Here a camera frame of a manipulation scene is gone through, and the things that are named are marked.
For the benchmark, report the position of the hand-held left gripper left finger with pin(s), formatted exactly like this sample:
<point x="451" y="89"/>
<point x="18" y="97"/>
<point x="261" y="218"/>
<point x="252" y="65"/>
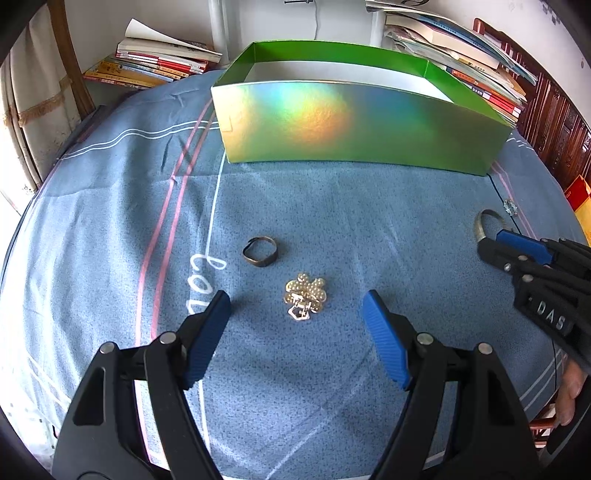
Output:
<point x="207" y="341"/>

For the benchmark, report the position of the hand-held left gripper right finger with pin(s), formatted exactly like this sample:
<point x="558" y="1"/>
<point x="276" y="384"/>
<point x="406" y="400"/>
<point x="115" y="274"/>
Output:
<point x="385" y="341"/>

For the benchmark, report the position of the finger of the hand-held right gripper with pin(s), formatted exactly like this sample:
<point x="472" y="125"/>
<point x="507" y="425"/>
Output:
<point x="503" y="258"/>
<point x="521" y="244"/>

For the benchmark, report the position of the silver bangle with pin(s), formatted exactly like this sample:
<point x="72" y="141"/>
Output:
<point x="479" y="226"/>

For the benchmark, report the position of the pearl cluster brooch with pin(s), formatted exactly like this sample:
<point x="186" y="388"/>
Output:
<point x="305" y="290"/>

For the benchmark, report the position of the shiny green cardboard box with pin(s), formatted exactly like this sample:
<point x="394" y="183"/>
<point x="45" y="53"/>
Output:
<point x="346" y="124"/>

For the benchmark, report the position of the person's right hand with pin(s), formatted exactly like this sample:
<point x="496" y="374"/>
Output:
<point x="569" y="392"/>

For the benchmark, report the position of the red and yellow box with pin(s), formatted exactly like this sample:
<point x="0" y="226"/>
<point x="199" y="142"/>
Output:
<point x="581" y="194"/>

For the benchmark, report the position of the dark wooden headboard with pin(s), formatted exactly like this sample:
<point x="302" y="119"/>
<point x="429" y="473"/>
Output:
<point x="558" y="124"/>

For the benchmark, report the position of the blue striped bedsheet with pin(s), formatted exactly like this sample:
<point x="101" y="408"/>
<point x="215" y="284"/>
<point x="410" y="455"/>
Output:
<point x="115" y="221"/>

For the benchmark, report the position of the stack of large textbooks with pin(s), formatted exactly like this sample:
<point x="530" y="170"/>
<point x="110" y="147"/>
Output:
<point x="461" y="50"/>

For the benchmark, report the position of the beige curtain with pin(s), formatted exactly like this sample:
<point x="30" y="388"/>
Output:
<point x="27" y="129"/>

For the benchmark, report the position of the stack of thin colourful books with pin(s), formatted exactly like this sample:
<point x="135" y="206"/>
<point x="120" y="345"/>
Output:
<point x="157" y="60"/>

